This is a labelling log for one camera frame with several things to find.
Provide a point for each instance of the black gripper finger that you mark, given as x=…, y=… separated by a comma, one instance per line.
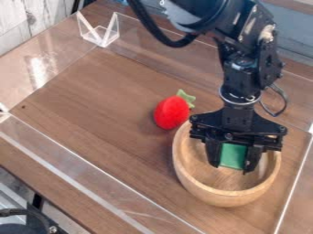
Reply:
x=213, y=152
x=252, y=158

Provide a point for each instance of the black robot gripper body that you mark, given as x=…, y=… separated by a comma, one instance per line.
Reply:
x=237, y=127

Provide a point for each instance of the green rectangular block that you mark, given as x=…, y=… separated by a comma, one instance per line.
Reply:
x=233, y=154

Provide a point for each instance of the brown wooden bowl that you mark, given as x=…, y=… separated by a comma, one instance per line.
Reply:
x=222, y=187

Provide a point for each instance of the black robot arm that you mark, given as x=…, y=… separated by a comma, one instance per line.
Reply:
x=242, y=27

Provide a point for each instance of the red toy strawberry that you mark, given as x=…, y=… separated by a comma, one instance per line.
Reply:
x=173, y=110

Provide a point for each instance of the clear acrylic front barrier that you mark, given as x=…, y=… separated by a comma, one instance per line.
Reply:
x=134, y=213

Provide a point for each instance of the black clamp with screw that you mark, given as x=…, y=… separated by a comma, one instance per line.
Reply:
x=40, y=223

